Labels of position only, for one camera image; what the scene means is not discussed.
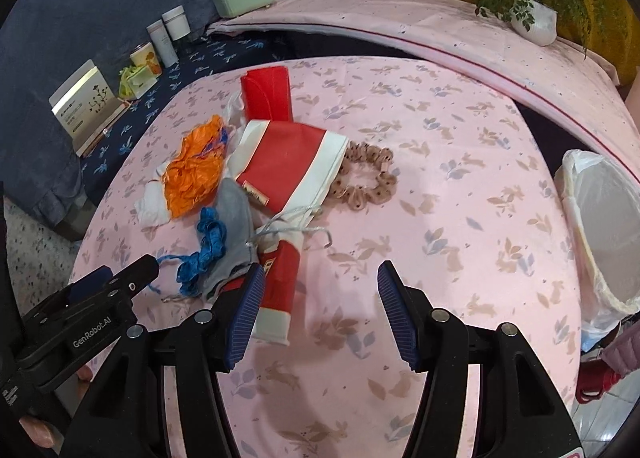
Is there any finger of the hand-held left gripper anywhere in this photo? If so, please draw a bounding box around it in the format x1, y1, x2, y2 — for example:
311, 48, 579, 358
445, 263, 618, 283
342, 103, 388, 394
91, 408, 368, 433
20, 265, 115, 324
65, 254, 162, 324

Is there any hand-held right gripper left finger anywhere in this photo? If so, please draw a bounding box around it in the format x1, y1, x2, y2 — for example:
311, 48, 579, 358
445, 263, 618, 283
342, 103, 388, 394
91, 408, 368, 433
60, 263, 267, 458

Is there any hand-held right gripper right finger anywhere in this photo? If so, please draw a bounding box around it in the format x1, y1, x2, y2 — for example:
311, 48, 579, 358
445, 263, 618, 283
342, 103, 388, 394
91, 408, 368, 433
377, 260, 583, 458

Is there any white tissue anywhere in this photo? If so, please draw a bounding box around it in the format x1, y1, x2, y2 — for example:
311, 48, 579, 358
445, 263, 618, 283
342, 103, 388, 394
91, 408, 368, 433
134, 163, 176, 228

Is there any orange plastic bag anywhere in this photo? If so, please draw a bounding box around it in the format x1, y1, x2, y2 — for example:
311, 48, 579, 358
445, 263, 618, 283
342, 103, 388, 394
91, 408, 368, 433
162, 114, 231, 219

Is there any beige dotted scrunchie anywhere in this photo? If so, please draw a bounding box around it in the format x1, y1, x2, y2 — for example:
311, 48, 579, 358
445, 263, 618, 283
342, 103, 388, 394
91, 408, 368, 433
327, 140, 399, 213

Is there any bin with white liner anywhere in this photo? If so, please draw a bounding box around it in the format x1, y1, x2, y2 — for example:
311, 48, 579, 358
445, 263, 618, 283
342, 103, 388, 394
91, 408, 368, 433
552, 149, 640, 354

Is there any person's left hand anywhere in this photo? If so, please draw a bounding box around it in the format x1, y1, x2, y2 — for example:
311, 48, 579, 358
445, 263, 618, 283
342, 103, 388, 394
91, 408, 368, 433
17, 362, 96, 450

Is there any red white paper package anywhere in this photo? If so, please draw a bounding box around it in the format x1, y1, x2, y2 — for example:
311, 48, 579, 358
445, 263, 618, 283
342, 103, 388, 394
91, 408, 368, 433
220, 233, 303, 346

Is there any pink floral tablecloth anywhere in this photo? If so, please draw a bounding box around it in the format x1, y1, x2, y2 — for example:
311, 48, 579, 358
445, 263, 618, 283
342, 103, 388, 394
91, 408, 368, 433
70, 55, 583, 458

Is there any red and white bag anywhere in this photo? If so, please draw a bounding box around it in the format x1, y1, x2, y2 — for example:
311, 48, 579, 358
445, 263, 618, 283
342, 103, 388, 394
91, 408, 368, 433
227, 119, 351, 219

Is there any white printed box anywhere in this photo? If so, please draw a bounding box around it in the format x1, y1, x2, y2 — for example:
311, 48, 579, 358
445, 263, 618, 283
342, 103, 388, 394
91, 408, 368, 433
48, 59, 132, 158

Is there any clear plastic wrapper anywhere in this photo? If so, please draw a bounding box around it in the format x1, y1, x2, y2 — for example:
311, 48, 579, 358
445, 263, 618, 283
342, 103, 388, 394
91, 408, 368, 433
220, 90, 249, 139

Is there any green paper packet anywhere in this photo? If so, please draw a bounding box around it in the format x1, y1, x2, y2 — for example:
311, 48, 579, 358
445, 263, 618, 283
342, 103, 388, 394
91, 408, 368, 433
117, 63, 158, 101

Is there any printed paper cup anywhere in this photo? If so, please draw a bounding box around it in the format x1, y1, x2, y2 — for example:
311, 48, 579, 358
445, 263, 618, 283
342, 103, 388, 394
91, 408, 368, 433
129, 41, 163, 76

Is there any navy floral cloth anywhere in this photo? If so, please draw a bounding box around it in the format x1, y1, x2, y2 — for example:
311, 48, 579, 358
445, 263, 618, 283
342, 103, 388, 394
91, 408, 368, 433
80, 35, 281, 179

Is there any red folded bag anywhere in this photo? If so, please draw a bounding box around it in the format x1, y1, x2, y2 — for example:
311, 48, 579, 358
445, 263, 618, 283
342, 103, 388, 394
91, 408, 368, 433
240, 65, 296, 124

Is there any pink puffer jacket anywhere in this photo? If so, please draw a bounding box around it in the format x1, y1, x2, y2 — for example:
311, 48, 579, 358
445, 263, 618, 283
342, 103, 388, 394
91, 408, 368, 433
600, 323, 640, 376

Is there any white jar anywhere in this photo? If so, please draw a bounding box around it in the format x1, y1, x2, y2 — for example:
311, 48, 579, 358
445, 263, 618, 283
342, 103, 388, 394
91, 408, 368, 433
161, 6, 192, 42

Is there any blue curtain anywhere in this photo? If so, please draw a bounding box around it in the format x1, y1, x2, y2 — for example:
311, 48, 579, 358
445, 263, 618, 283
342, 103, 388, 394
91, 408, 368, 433
0, 0, 341, 239

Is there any pink blanket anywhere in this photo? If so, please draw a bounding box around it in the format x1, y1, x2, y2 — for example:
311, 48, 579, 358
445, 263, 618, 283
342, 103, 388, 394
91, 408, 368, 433
207, 0, 640, 179

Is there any blue string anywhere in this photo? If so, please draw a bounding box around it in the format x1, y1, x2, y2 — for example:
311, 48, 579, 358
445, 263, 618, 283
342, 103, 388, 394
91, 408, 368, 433
157, 206, 228, 296

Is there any grey drawstring pouch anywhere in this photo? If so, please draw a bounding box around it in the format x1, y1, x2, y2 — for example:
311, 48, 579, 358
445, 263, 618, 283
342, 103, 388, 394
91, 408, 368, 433
200, 177, 333, 301

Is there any red plastic handle object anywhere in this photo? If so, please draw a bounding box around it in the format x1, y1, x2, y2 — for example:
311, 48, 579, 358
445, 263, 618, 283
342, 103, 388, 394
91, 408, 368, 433
575, 363, 623, 405

